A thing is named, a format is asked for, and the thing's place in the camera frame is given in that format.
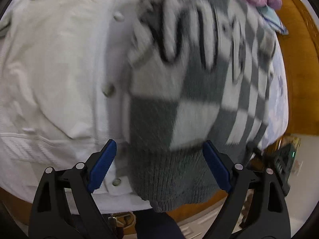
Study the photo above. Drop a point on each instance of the grey white checkered cardigan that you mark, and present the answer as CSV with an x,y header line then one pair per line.
x,y
199,99

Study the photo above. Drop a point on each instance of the floral printed bed sheet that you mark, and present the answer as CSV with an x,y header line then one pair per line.
x,y
278,92

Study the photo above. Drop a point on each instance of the teal striped pillow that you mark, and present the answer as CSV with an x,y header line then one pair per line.
x,y
273,18

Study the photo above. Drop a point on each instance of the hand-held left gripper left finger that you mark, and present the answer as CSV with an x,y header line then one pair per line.
x,y
104,165

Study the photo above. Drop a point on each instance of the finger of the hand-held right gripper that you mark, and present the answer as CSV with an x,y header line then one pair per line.
x,y
254,150

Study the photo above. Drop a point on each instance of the person's dark trouser leg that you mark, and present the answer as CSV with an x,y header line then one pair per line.
x,y
157,225

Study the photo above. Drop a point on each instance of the white jacket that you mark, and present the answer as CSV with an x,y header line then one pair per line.
x,y
62,79

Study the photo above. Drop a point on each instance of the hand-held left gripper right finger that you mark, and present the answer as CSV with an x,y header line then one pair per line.
x,y
216,166

